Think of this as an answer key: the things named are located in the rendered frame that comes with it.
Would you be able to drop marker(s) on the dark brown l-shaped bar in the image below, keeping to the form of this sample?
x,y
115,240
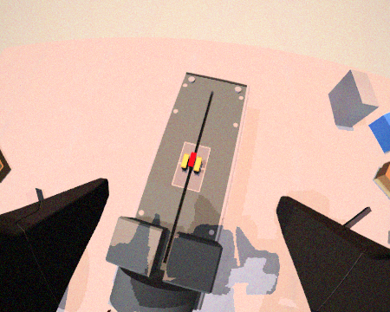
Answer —
x,y
357,217

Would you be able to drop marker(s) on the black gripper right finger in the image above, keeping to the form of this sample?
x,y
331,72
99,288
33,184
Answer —
x,y
340,270

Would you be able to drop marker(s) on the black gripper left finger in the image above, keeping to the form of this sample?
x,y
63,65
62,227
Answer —
x,y
42,243

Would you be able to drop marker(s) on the blue rectangular block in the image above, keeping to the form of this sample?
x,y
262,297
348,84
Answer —
x,y
381,131

